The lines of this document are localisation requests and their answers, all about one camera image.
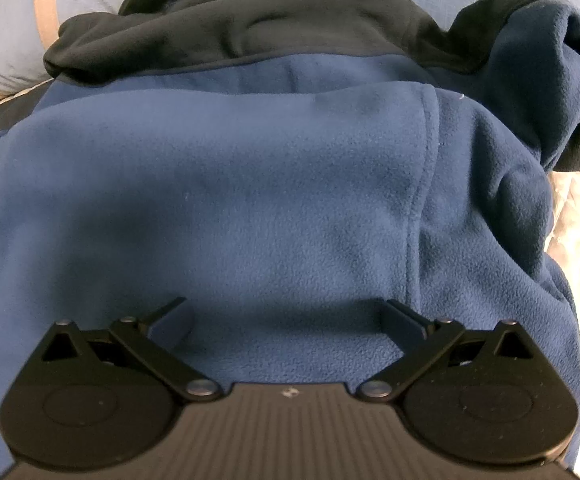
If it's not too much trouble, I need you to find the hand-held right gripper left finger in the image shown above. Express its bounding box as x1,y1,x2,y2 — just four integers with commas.
41,296,224,402

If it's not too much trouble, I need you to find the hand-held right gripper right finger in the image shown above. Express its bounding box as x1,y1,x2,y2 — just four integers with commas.
356,298,537,403

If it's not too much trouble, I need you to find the blue fleece jacket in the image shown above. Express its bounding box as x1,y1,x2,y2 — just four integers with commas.
0,0,580,480

